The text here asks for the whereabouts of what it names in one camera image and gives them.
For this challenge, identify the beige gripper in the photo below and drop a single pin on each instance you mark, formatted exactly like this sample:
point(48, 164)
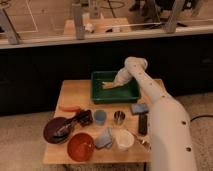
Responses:
point(117, 82)

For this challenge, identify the yellow banana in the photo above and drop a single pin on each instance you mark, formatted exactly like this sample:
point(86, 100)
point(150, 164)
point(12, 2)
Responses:
point(108, 85)

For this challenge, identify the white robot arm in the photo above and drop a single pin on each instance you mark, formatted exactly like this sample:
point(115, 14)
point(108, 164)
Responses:
point(170, 138)

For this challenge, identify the small metal cup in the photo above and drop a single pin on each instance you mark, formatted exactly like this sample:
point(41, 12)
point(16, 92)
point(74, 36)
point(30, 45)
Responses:
point(119, 117)

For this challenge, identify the blue plastic cup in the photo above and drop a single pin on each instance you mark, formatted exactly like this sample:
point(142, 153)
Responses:
point(99, 117)

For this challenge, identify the white plastic cup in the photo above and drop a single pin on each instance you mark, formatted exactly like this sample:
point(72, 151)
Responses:
point(124, 139)

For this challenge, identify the green plastic bin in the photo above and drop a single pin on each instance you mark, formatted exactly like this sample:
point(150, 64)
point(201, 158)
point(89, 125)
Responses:
point(129, 93)

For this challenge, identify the blue sponge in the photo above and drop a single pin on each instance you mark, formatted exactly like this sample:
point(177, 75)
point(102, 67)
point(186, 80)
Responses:
point(139, 108)

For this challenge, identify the black remote bar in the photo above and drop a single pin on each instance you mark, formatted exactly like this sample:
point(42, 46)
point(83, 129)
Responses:
point(142, 128)

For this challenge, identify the black brush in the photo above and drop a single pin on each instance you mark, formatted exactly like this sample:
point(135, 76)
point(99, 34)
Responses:
point(84, 118)

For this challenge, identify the wooden table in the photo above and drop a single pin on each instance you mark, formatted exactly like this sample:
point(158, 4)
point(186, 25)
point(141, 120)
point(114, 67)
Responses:
point(77, 93)

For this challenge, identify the orange carrot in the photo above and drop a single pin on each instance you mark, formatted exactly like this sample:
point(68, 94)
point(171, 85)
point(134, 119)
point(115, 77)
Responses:
point(70, 109)

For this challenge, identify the blue grey cloth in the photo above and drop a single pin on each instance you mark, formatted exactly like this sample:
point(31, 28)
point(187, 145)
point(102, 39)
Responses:
point(105, 139)

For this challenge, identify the metal fork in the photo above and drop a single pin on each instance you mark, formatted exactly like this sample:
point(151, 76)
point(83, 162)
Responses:
point(141, 140)

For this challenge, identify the red bowl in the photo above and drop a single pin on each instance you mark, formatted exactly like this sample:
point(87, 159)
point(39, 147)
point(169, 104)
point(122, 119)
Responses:
point(80, 147)

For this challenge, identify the dark metal spoon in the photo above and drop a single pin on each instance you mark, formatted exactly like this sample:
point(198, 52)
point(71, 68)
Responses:
point(66, 128)

